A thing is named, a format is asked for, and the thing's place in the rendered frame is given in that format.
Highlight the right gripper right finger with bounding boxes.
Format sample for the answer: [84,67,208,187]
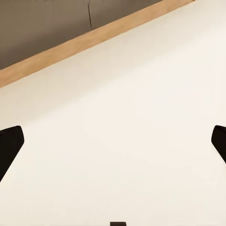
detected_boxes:
[211,125,226,163]

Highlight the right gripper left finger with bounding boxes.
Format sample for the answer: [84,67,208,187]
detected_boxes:
[0,125,24,181]

